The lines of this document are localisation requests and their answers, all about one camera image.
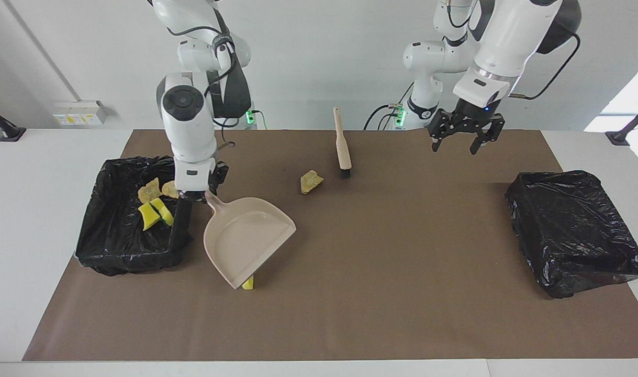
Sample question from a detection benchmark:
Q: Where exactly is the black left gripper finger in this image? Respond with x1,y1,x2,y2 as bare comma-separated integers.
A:
428,119,448,153
469,119,506,156

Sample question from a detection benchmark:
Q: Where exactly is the beige plastic dustpan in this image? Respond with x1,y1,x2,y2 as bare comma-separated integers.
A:
203,191,297,290

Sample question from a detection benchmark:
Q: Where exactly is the green topped yellow sponge scrap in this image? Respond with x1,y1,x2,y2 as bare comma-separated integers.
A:
150,198,174,227

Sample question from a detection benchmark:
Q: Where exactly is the plain yellow sponge piece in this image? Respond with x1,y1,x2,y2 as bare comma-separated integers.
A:
138,203,160,231

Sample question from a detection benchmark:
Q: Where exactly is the beige handled black bristle brush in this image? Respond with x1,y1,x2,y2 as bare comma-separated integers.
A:
333,107,352,180

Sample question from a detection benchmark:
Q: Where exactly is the black bag lined bin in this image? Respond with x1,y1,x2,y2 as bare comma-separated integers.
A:
505,170,638,299
75,156,195,276

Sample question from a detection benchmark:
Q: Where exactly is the brown paper table mat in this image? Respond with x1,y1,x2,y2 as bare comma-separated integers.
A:
23,129,638,362

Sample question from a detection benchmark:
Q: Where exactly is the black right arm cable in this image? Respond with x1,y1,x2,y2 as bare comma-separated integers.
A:
162,21,246,153

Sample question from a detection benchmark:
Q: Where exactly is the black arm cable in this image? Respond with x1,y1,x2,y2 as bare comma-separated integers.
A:
162,21,246,153
507,31,582,101

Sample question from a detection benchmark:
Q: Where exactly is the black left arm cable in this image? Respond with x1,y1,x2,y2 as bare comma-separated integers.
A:
507,31,582,101

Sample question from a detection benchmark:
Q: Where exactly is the black base cable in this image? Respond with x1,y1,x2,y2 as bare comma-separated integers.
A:
365,104,403,130

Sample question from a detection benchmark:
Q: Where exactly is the black camera stand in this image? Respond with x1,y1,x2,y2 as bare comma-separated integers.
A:
606,102,638,146
0,101,26,142

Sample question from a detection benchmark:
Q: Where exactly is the white wall socket box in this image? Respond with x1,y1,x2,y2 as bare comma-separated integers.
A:
53,101,109,126

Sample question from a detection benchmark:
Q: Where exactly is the white wall conduit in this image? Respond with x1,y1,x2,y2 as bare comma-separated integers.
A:
4,0,83,103

